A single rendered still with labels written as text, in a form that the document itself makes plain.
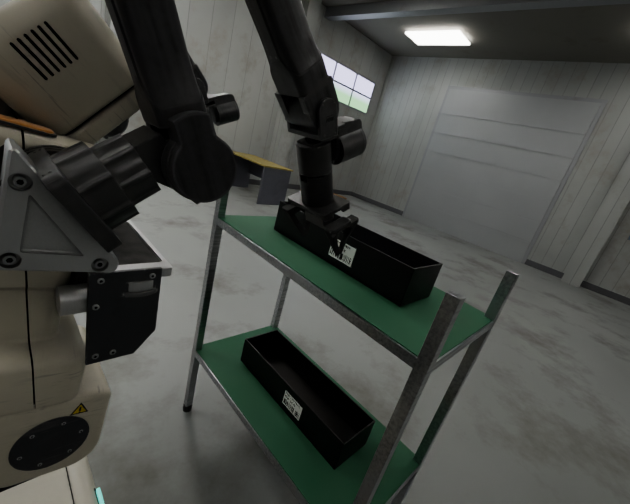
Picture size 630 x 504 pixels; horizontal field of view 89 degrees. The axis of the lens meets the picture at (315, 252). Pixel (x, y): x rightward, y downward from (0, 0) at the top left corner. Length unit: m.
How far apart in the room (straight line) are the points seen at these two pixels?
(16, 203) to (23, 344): 0.33
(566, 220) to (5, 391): 8.13
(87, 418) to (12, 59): 0.55
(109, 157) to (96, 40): 0.17
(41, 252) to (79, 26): 0.26
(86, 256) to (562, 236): 8.07
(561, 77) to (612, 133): 1.48
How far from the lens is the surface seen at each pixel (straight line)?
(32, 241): 0.40
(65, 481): 1.26
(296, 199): 0.59
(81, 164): 0.38
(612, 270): 8.17
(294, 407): 1.27
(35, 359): 0.65
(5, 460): 0.76
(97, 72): 0.52
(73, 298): 0.58
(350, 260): 0.96
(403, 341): 0.74
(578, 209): 8.16
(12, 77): 0.51
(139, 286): 0.57
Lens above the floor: 1.30
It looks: 19 degrees down
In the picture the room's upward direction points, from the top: 16 degrees clockwise
